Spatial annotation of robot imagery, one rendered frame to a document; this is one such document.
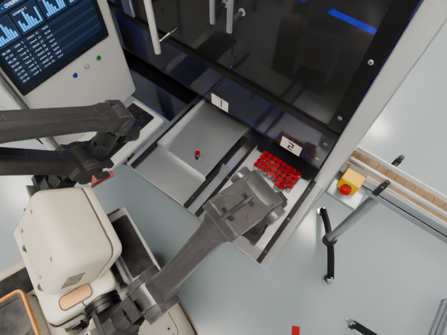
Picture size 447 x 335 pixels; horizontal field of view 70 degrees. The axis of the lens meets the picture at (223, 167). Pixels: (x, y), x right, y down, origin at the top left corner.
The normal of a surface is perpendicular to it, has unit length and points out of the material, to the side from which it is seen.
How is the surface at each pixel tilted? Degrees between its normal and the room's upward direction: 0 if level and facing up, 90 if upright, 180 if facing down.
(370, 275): 0
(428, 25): 90
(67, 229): 42
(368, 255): 0
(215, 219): 58
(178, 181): 0
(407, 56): 90
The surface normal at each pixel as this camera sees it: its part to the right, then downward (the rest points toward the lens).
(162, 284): -0.61, 0.25
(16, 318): 0.02, -0.47
